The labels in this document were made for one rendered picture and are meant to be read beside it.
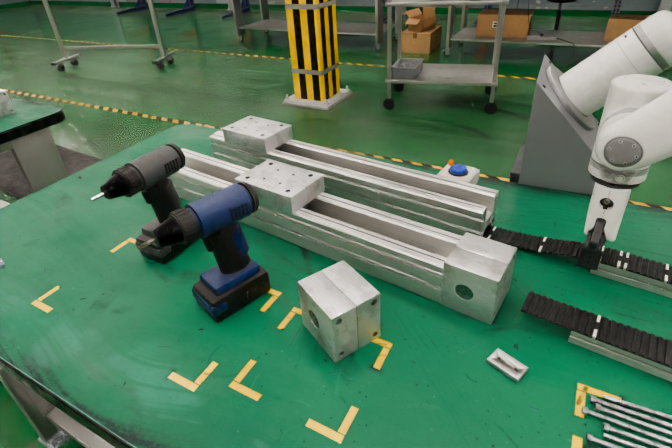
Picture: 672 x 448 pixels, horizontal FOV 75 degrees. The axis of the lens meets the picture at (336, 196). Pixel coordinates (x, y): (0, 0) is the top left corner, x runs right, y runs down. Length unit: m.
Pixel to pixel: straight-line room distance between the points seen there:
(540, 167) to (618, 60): 0.28
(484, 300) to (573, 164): 0.51
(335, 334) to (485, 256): 0.28
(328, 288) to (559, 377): 0.36
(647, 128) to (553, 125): 0.44
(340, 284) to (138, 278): 0.44
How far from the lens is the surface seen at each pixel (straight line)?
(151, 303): 0.90
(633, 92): 0.78
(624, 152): 0.73
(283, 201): 0.89
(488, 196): 0.97
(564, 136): 1.14
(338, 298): 0.68
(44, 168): 2.28
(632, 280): 0.95
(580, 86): 1.21
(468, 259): 0.76
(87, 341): 0.89
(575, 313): 0.81
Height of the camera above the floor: 1.35
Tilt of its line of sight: 31 degrees down
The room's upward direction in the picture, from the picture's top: 4 degrees counter-clockwise
